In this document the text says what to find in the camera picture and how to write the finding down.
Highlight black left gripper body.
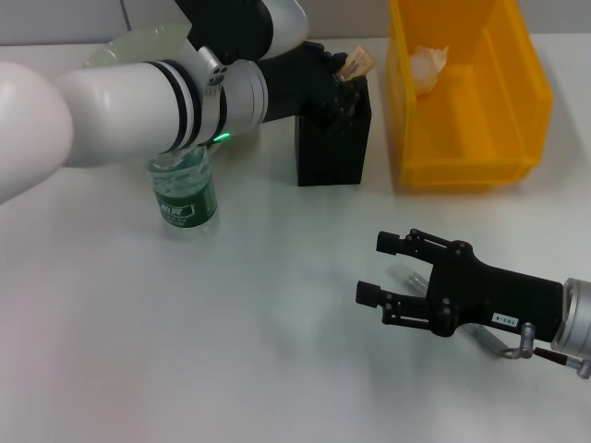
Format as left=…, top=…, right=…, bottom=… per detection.
left=257, top=40, right=338, bottom=126

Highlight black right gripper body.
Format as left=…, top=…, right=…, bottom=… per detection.
left=427, top=239, right=567, bottom=343

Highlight small tan eraser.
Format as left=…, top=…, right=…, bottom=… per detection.
left=340, top=44, right=376, bottom=83

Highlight clear pen with grey end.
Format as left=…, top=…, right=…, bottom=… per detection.
left=387, top=263, right=509, bottom=357

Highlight white paper ball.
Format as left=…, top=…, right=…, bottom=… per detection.
left=409, top=43, right=452, bottom=97

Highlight clear water bottle green label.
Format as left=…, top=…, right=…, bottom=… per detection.
left=147, top=147, right=219, bottom=240

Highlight black mesh pen holder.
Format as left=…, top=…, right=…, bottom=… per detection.
left=295, top=73, right=373, bottom=187

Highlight pale green glass fruit plate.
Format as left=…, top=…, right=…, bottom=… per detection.
left=87, top=25, right=191, bottom=66

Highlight yellow plastic storage bin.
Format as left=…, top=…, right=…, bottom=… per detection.
left=386, top=0, right=554, bottom=191

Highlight right wrist connector cable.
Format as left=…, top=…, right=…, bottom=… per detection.
left=498, top=321, right=591, bottom=379

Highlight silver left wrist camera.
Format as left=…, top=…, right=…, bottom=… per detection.
left=174, top=0, right=310, bottom=65

